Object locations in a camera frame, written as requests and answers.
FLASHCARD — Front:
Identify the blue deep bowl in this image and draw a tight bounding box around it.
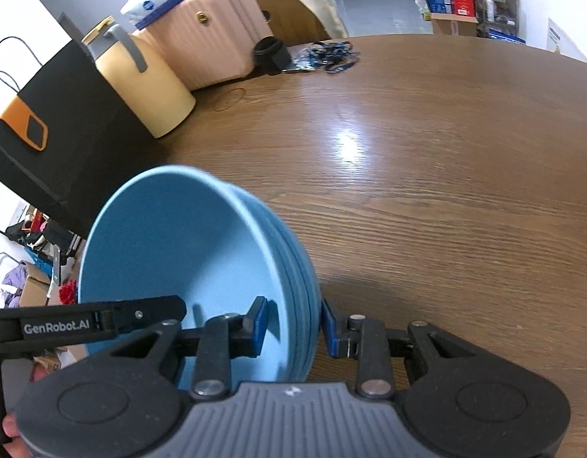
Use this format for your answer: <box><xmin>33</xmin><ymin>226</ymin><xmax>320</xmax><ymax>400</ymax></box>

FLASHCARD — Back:
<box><xmin>78</xmin><ymin>166</ymin><xmax>294</xmax><ymax>384</ymax></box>
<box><xmin>263</xmin><ymin>206</ymin><xmax>321</xmax><ymax>381</ymax></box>
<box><xmin>230</xmin><ymin>184</ymin><xmax>309</xmax><ymax>382</ymax></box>

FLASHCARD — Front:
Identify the person left hand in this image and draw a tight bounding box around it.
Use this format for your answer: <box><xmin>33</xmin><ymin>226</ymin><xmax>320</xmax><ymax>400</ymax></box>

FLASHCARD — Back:
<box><xmin>3</xmin><ymin>413</ymin><xmax>29</xmax><ymax>458</ymax></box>

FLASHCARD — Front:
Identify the red rose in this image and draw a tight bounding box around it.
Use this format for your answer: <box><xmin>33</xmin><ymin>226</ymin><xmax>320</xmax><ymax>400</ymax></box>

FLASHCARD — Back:
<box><xmin>58</xmin><ymin>279</ymin><xmax>78</xmax><ymax>305</ymax></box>

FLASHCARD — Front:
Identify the black paper gift bag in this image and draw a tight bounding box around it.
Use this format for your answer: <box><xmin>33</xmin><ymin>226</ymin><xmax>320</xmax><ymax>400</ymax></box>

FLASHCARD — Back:
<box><xmin>0</xmin><ymin>42</ymin><xmax>166</xmax><ymax>237</ymax></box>

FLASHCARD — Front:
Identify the yellow cylindrical kettle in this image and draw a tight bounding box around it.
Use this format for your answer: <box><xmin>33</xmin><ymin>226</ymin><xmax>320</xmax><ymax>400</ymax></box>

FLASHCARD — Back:
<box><xmin>82</xmin><ymin>17</ymin><xmax>196</xmax><ymax>139</ymax></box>

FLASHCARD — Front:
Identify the black cup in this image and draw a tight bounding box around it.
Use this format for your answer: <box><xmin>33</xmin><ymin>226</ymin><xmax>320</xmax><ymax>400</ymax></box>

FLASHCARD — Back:
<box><xmin>253</xmin><ymin>36</ymin><xmax>292</xmax><ymax>76</ymax></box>

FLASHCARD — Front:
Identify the pink suitcase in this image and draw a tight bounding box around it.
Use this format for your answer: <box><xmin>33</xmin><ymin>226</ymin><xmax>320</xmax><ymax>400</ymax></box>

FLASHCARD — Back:
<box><xmin>135</xmin><ymin>0</ymin><xmax>273</xmax><ymax>91</ymax></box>

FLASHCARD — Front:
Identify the brown chair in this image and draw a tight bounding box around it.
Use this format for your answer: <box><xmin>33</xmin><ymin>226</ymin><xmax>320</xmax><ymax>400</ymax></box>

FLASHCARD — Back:
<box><xmin>256</xmin><ymin>0</ymin><xmax>330</xmax><ymax>47</ymax></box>

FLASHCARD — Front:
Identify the cardboard box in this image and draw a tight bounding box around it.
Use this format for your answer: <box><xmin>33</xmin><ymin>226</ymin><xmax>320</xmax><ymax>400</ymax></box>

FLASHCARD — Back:
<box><xmin>430</xmin><ymin>13</ymin><xmax>478</xmax><ymax>37</ymax></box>

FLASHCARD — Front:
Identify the blue black lanyard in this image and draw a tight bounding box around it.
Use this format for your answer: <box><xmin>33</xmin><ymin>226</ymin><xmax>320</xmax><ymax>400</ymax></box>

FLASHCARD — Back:
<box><xmin>283</xmin><ymin>39</ymin><xmax>363</xmax><ymax>76</ymax></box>

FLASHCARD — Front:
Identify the white board on wall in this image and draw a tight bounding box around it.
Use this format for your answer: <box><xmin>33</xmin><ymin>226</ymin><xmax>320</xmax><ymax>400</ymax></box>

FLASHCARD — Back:
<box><xmin>546</xmin><ymin>20</ymin><xmax>587</xmax><ymax>63</ymax></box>

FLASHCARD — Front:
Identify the metal wire rack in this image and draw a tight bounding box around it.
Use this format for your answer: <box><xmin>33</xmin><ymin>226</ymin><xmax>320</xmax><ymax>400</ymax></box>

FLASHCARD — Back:
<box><xmin>475</xmin><ymin>0</ymin><xmax>525</xmax><ymax>44</ymax></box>

